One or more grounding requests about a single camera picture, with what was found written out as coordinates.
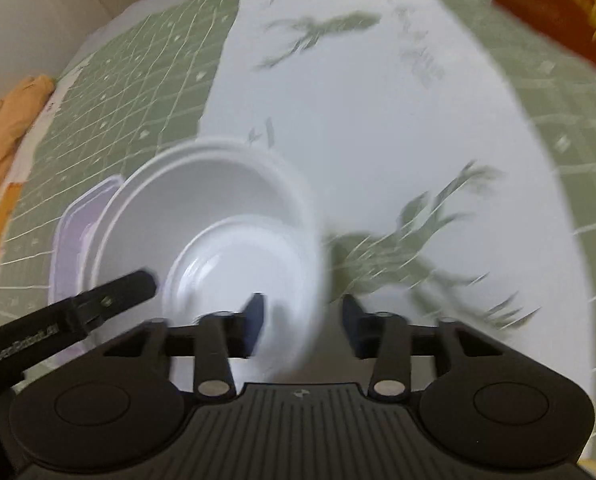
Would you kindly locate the orange cloth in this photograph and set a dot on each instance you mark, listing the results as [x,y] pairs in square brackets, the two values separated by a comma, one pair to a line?
[8,130]

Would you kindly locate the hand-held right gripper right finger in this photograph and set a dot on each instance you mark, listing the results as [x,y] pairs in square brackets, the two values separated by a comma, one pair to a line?
[350,325]

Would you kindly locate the white plastic bowl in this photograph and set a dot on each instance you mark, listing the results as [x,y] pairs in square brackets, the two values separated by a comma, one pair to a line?
[218,200]

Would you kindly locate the cartoon print white sheet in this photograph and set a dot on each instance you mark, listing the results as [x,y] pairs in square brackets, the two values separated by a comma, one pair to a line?
[13,240]

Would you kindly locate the lilac plastic tray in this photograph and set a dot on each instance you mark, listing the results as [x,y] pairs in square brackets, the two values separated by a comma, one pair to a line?
[73,250]

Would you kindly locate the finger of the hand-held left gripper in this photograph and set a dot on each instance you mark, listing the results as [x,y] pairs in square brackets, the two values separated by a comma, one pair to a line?
[123,292]

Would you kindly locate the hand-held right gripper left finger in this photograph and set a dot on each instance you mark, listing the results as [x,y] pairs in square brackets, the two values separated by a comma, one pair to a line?
[253,320]

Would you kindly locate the red snack bag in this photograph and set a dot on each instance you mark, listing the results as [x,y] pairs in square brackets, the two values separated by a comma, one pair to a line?
[552,0]

